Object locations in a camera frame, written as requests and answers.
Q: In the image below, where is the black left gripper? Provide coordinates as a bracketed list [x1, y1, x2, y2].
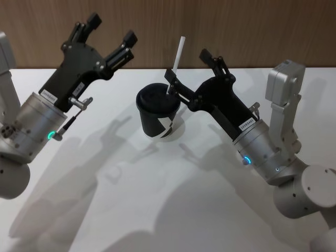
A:
[39, 12, 139, 113]

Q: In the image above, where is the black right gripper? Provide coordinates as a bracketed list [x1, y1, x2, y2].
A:
[164, 48, 259, 140]

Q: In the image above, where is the white drinking straw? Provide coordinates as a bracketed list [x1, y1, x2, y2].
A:
[165, 36, 186, 95]

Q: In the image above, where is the black plastic cup lid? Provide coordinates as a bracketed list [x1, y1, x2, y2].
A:
[135, 82, 181, 114]

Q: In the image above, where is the black paper cup white mark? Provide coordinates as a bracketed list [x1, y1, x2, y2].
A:
[138, 101, 186, 142]

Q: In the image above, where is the thin dark right gripper cable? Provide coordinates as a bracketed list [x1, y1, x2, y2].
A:
[248, 102, 261, 119]

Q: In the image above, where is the thin dark gripper cable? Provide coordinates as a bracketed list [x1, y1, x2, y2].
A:
[248, 102, 261, 119]
[54, 96, 94, 141]

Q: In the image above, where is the thin dark left gripper cable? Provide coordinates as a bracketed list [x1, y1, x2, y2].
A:
[54, 96, 94, 141]

